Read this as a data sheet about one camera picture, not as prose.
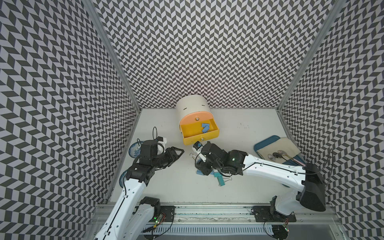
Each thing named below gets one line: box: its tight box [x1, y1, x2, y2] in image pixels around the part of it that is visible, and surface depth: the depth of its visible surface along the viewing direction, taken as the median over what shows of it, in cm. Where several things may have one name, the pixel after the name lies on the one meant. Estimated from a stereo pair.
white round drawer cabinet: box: [175, 95, 219, 136], surface depth 93 cm
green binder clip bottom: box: [213, 173, 225, 187], surface depth 86 cm
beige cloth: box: [256, 137, 302, 162], surface depth 95 cm
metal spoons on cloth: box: [267, 150, 305, 165], surface depth 96 cm
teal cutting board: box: [254, 135, 306, 166], surface depth 96 cm
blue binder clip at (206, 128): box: [202, 125, 210, 133], surface depth 94 cm
